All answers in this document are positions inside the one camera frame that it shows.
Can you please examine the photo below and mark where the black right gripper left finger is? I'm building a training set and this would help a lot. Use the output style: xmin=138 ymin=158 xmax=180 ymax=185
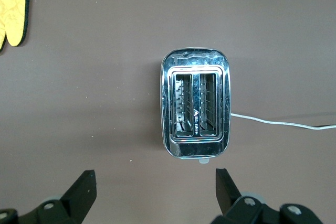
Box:
xmin=0 ymin=169 xmax=97 ymax=224

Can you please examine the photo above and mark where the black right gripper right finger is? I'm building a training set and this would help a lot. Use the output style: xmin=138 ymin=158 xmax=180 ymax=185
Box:
xmin=209 ymin=167 xmax=324 ymax=224

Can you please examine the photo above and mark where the chrome two-slot toaster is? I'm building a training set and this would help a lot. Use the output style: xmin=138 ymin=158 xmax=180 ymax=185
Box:
xmin=160 ymin=47 xmax=232 ymax=165

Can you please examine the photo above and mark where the yellow oven mitt black trim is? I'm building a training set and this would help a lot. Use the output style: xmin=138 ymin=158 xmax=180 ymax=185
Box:
xmin=0 ymin=0 xmax=30 ymax=53

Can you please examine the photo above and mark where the white toaster power cable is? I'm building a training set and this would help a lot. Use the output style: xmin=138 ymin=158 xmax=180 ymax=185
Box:
xmin=230 ymin=112 xmax=336 ymax=131

